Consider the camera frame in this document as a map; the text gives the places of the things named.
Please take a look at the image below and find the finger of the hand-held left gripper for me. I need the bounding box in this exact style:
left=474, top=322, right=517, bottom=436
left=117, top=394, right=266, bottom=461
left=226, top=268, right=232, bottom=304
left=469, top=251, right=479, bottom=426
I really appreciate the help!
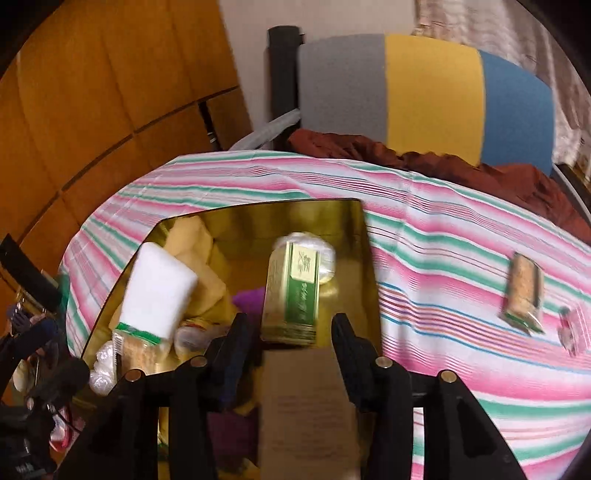
left=25, top=356, right=90, bottom=407

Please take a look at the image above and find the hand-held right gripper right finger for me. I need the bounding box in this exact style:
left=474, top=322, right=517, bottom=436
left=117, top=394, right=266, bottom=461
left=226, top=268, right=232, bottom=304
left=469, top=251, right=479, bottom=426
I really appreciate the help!
left=331, top=313, right=527, bottom=480

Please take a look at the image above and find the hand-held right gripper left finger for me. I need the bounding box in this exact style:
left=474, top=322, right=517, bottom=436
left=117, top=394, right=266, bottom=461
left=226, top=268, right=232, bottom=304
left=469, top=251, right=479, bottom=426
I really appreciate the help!
left=55, top=313, right=256, bottom=480

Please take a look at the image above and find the beige carton box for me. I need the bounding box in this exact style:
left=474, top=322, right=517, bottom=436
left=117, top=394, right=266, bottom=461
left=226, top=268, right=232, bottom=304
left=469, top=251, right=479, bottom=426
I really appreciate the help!
left=256, top=346, right=363, bottom=480

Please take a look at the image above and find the purple cloth piece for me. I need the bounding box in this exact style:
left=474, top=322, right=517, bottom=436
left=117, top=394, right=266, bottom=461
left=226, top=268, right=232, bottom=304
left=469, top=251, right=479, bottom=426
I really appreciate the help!
left=231, top=288, right=266, bottom=319

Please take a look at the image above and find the cracker packet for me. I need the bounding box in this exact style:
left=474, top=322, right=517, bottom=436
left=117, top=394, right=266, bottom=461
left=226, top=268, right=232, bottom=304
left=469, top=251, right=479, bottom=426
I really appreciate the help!
left=112, top=322, right=162, bottom=377
left=499, top=251, right=546, bottom=335

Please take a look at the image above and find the yellow sponge block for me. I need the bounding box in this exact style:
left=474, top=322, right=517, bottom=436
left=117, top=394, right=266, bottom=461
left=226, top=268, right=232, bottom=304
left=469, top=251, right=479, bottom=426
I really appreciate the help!
left=164, top=216, right=215, bottom=264
left=194, top=258, right=229, bottom=319

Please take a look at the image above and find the small green box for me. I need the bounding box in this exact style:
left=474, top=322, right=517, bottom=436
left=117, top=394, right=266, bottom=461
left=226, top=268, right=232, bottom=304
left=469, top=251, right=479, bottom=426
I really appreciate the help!
left=260, top=241, right=324, bottom=347

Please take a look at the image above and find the gold tin box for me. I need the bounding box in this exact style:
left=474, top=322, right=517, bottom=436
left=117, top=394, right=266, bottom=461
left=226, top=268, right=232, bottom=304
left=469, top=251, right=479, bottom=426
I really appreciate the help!
left=78, top=198, right=384, bottom=480

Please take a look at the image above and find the white sponge block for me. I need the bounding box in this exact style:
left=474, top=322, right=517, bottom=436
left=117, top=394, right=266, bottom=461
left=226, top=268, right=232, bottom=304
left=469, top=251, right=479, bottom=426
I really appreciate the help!
left=121, top=241, right=198, bottom=340

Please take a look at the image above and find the pink bottle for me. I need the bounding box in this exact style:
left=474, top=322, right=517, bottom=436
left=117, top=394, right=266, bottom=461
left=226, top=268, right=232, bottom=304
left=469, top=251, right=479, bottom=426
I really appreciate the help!
left=556, top=305, right=583, bottom=357

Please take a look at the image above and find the dark red cloth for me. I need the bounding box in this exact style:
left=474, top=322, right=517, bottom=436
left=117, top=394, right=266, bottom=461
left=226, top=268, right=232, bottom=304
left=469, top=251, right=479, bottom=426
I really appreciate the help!
left=287, top=128, right=591, bottom=232

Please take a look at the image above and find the white foam tube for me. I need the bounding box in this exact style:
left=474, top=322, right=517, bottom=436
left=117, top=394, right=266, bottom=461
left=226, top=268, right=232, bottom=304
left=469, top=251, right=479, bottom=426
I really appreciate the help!
left=228, top=108, right=301, bottom=151

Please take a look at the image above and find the grey yellow blue chair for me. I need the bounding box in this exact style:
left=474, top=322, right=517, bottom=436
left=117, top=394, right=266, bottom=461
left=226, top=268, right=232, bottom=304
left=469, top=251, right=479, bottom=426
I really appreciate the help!
left=295, top=33, right=591, bottom=204

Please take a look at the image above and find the wooden cabinet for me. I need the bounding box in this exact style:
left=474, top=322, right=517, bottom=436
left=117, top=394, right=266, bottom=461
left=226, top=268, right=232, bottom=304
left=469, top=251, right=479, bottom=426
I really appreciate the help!
left=0, top=0, right=254, bottom=296

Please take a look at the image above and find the printed curtain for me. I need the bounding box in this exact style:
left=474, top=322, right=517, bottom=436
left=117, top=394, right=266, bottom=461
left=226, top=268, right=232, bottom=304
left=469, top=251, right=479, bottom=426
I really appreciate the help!
left=411, top=0, right=591, bottom=153

